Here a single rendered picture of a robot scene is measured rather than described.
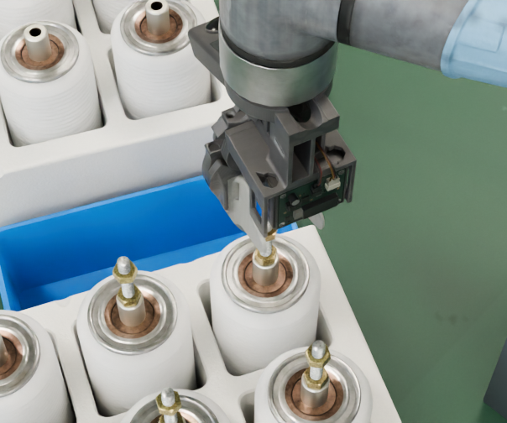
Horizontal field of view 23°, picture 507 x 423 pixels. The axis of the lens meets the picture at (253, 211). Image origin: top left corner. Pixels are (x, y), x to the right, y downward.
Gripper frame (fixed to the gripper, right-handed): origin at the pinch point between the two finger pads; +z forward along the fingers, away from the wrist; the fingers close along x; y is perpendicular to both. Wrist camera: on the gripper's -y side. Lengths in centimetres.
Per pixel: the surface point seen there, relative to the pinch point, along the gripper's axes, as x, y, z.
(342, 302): 6.9, 2.8, 16.5
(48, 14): -5.5, -38.0, 12.5
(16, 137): -13.1, -29.7, 18.8
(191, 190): 1.4, -19.1, 23.9
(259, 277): -0.8, 1.3, 8.1
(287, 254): 2.6, -0.1, 9.1
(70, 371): -17.9, -1.7, 16.5
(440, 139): 33, -19, 34
